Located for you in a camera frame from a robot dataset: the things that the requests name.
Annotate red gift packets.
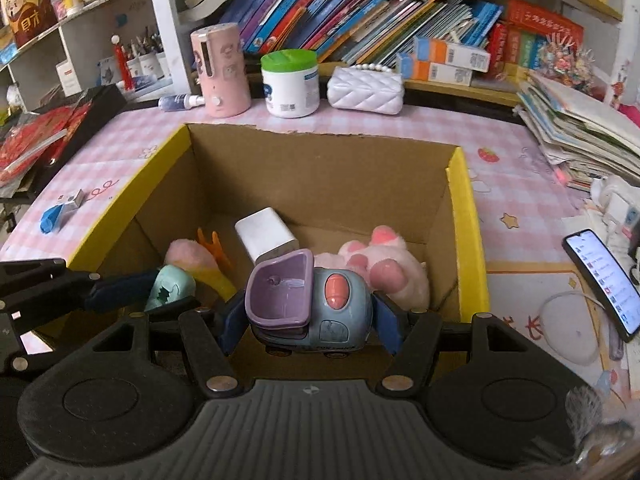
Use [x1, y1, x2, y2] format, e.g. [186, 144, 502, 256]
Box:
[0, 105, 96, 187]

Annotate row of red-blue books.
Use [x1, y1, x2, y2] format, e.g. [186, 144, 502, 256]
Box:
[487, 0, 596, 86]

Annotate white wooden bookshelf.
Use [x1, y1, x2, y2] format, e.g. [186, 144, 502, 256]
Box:
[0, 0, 626, 111]

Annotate white power adapter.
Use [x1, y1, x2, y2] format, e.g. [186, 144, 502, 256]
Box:
[234, 206, 300, 266]

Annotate pink checked tablecloth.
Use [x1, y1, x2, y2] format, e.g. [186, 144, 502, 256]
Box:
[0, 97, 640, 423]

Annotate grey charging cable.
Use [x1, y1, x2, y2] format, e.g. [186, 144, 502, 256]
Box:
[566, 287, 608, 311]

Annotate red stick with white ball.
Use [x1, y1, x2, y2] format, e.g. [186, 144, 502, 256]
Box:
[112, 35, 134, 92]

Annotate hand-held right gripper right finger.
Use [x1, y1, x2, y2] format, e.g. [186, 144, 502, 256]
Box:
[372, 292, 546, 397]

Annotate orange and white carton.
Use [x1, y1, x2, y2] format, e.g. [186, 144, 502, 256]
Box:
[396, 52, 473, 87]
[412, 36, 492, 73]

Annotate stack of booklets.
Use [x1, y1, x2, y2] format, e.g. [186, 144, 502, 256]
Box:
[515, 67, 640, 193]

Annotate pink paw plush toy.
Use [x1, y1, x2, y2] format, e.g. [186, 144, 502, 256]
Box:
[312, 225, 432, 311]

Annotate white pen cup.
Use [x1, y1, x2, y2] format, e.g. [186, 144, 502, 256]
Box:
[122, 35, 145, 82]
[140, 32, 168, 81]

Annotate smartphone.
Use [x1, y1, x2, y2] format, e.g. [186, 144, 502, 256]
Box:
[562, 228, 640, 343]

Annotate white tub with green lid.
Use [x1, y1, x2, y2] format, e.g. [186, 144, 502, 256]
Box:
[260, 50, 321, 119]

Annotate white quilted purse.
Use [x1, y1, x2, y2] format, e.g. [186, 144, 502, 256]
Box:
[326, 63, 405, 115]

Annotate red cartoon figure box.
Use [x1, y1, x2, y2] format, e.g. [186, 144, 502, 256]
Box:
[4, 0, 59, 49]

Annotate row of colourful books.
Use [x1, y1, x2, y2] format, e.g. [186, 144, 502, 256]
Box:
[217, 0, 503, 67]

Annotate pink cylindrical dispenser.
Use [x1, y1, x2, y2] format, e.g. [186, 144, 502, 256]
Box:
[190, 24, 252, 118]

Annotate grey fuzzy cloth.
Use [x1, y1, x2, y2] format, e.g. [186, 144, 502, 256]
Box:
[566, 385, 640, 467]

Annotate small spray bottle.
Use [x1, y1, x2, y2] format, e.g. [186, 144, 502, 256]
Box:
[158, 94, 206, 112]

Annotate teal plastic toy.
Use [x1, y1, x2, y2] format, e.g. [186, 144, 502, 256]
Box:
[144, 265, 197, 312]

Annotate grey purple toy truck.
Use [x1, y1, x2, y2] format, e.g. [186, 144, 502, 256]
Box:
[245, 249, 375, 358]

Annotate yellow-edged cardboard box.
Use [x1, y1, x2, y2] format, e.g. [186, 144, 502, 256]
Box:
[30, 122, 491, 386]

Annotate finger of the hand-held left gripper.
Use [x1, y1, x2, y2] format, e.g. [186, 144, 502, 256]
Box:
[0, 258, 162, 312]
[0, 295, 202, 376]

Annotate blue picture card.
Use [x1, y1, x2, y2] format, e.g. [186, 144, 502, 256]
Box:
[99, 57, 122, 87]

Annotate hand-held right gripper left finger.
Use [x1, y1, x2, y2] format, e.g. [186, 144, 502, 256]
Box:
[100, 304, 249, 394]

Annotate blue white small toy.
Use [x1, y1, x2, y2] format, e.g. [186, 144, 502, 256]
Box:
[40, 189, 87, 235]

